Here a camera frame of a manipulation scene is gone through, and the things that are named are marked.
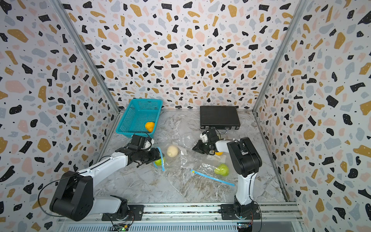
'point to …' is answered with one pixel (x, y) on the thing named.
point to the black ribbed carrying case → (224, 117)
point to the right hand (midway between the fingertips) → (193, 148)
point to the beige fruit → (172, 151)
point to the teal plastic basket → (139, 112)
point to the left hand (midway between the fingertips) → (162, 155)
